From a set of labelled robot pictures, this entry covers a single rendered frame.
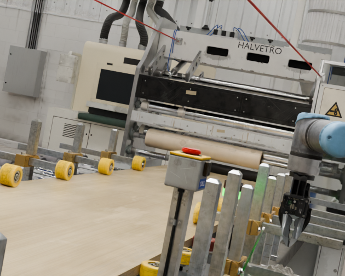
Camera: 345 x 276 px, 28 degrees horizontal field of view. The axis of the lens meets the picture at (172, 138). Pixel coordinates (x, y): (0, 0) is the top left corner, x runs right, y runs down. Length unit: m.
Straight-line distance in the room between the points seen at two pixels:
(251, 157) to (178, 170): 3.12
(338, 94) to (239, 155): 0.73
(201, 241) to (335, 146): 0.43
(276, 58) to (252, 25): 6.38
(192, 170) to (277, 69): 3.42
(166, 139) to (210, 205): 2.99
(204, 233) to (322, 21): 7.14
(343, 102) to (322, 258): 0.98
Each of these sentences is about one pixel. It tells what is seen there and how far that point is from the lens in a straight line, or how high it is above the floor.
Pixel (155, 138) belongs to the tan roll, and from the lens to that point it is 4.64.
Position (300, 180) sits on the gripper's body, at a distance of 1.91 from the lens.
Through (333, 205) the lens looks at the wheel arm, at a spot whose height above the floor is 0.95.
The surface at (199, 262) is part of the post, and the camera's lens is 1.67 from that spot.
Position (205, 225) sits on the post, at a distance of 1.65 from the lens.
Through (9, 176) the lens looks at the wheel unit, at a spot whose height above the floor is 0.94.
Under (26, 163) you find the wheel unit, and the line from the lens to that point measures 3.05.
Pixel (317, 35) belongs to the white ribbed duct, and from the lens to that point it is 8.64.
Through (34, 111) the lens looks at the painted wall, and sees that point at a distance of 12.17.
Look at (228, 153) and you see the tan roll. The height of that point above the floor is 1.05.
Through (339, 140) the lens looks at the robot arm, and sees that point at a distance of 1.80.
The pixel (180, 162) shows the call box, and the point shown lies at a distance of 1.37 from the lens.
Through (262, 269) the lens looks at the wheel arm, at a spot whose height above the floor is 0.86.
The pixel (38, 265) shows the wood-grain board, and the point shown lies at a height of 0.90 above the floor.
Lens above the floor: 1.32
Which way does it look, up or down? 3 degrees down
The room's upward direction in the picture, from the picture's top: 11 degrees clockwise
